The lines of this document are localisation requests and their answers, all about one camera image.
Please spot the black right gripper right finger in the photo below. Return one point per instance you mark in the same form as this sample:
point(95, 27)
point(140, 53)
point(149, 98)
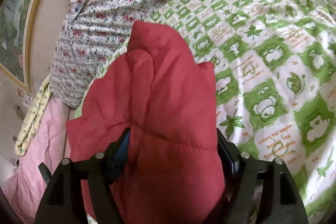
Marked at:
point(249, 190)

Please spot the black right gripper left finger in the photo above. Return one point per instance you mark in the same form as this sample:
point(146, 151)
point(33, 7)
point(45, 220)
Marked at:
point(63, 199)

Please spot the red quilted jacket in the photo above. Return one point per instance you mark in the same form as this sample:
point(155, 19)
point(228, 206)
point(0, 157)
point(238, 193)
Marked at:
point(173, 172)

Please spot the pink blanket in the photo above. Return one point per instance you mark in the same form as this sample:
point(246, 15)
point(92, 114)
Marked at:
point(25, 188)

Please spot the yellow floral folded cloth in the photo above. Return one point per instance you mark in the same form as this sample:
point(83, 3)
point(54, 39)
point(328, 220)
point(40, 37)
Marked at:
point(33, 118)

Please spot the gold framed landscape painting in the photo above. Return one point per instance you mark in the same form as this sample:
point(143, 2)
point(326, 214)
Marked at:
point(18, 18)

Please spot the green white patterned quilt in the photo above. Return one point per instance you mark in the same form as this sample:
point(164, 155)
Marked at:
point(274, 68)

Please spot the red floral white quilt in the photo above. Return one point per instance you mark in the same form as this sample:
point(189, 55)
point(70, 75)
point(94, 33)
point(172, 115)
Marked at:
point(85, 42)

